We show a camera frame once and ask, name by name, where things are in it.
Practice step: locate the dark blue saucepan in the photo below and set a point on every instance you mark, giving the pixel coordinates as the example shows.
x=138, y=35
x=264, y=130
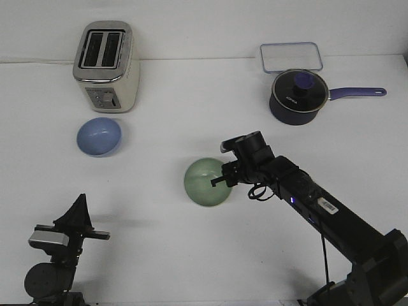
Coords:
x=296, y=119

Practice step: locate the blue bowl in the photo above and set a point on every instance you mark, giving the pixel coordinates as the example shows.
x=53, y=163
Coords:
x=99, y=137

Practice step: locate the glass pot lid blue knob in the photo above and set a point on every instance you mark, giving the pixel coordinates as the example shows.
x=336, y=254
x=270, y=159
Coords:
x=300, y=90

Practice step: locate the silver two-slot toaster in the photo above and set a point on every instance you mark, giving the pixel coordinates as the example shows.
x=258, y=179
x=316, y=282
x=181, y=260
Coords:
x=107, y=66

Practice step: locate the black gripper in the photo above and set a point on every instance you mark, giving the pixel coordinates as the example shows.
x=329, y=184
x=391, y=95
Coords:
x=246, y=169
x=77, y=216

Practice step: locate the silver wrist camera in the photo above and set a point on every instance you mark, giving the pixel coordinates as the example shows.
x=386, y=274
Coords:
x=48, y=237
x=233, y=145

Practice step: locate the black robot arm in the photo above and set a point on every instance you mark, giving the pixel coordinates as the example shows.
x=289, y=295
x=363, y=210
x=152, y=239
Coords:
x=379, y=262
x=50, y=283

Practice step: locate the green bowl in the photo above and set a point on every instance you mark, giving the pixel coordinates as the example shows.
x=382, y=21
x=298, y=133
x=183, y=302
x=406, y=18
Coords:
x=197, y=183

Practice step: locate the clear plastic container lid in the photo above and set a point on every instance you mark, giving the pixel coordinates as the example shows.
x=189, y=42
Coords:
x=278, y=57

